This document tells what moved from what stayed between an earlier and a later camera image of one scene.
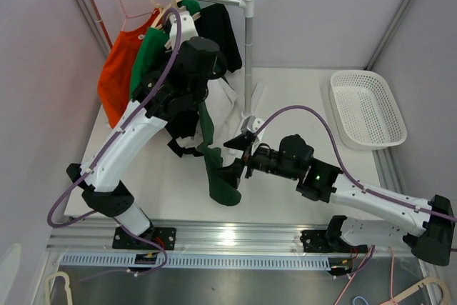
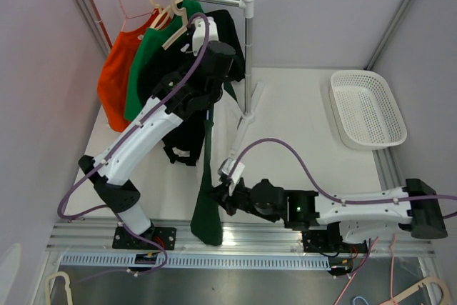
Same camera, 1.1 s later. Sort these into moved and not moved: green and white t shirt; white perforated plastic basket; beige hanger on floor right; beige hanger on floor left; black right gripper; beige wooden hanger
Moved: black right gripper; green and white t shirt
Not moved: beige hanger on floor left; beige hanger on floor right; white perforated plastic basket; beige wooden hanger
